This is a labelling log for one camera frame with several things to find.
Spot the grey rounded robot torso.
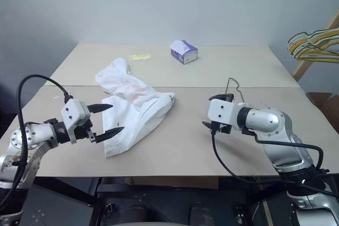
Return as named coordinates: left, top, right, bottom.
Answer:
left=111, top=214, right=204, bottom=226

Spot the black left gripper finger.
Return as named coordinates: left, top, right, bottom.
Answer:
left=87, top=103, right=113, bottom=113
left=92, top=126, right=124, bottom=144

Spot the thin wire clothes hanger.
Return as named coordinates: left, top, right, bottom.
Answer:
left=224, top=77, right=269, bottom=110

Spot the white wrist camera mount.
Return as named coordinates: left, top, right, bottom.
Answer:
left=60, top=98, right=91, bottom=144
left=207, top=98, right=239, bottom=128

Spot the white garment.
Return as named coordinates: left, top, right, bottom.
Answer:
left=94, top=57, right=177, bottom=159

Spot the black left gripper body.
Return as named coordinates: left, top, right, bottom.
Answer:
left=75, top=120, right=96, bottom=142

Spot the bunch of coloured wire hangers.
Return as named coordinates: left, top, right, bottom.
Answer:
left=288, top=26, right=339, bottom=60

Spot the dark rounded shape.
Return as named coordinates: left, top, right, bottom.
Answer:
left=189, top=203, right=210, bottom=226

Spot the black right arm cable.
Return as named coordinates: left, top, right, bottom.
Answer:
left=211, top=130, right=332, bottom=192

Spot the brown cardboard box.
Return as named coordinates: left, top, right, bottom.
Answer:
left=306, top=92, right=339, bottom=123

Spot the wooden clothes rack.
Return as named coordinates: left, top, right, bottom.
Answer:
left=292, top=11, right=339, bottom=81

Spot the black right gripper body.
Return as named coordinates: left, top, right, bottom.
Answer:
left=211, top=122, right=233, bottom=134

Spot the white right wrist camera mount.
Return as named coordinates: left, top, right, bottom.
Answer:
left=207, top=98, right=239, bottom=128

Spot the yellow plastic packet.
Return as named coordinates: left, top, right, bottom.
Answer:
left=129, top=53, right=152, bottom=61

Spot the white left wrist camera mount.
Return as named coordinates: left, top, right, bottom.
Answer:
left=60, top=98, right=91, bottom=144

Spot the purple white tissue box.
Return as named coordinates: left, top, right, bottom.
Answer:
left=169, top=39, right=199, bottom=65

